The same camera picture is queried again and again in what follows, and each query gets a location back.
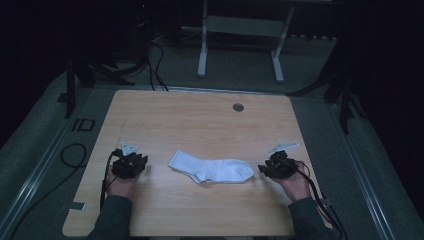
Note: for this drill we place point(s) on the aluminium floor rail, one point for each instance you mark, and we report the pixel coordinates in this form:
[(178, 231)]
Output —
[(363, 173), (33, 186)]

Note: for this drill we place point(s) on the person's left hand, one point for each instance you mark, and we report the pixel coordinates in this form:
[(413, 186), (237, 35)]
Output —
[(120, 186)]

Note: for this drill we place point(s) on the white metal desk frame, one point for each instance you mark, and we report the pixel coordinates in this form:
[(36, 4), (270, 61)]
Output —
[(245, 26)]

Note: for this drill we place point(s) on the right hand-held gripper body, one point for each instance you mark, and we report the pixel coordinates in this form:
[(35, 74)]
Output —
[(283, 165)]

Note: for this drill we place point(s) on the round grey table grommet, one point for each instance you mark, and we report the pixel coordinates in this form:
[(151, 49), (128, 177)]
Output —
[(238, 107)]

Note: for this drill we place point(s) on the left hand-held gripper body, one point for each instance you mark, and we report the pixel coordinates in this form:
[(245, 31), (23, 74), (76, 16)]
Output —
[(125, 165)]

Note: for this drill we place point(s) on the person's right hand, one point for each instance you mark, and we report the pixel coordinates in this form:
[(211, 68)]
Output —
[(296, 186)]

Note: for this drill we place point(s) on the black metal stand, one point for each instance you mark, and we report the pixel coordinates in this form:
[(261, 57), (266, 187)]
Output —
[(345, 100), (70, 86)]

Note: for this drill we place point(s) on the grey tape strip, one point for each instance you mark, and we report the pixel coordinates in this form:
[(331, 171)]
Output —
[(327, 202)]

